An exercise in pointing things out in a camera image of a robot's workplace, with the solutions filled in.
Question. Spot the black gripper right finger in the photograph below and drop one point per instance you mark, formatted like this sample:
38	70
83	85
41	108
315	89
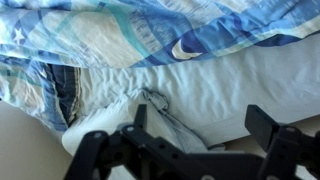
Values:
283	146

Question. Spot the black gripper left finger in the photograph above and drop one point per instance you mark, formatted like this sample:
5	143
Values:
100	153

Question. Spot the blue plaid duvet cover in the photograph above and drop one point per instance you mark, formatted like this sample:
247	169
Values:
100	33

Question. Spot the pale blue pillow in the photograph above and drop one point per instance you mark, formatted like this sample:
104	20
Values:
106	116

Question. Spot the mattress with light blue sheet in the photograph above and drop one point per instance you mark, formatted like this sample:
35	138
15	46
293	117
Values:
233	83

